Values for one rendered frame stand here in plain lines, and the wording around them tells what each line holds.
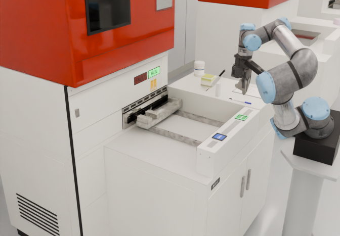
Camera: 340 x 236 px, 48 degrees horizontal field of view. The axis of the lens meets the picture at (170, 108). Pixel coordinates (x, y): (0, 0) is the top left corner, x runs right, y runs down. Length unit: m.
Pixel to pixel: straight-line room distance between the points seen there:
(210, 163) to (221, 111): 0.59
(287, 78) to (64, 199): 1.34
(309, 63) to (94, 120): 1.06
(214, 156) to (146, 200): 0.49
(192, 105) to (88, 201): 0.84
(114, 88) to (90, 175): 0.47
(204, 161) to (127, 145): 0.48
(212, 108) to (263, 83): 0.91
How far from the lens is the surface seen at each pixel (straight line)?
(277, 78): 1.46
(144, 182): 2.00
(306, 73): 1.47
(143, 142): 2.10
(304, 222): 2.29
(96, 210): 2.25
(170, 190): 1.92
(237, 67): 1.97
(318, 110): 1.85
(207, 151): 1.76
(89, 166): 2.06
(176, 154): 1.99
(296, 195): 2.20
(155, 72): 2.30
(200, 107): 2.37
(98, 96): 1.95
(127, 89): 2.12
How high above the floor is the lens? 1.86
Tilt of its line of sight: 25 degrees down
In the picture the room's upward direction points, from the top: 1 degrees clockwise
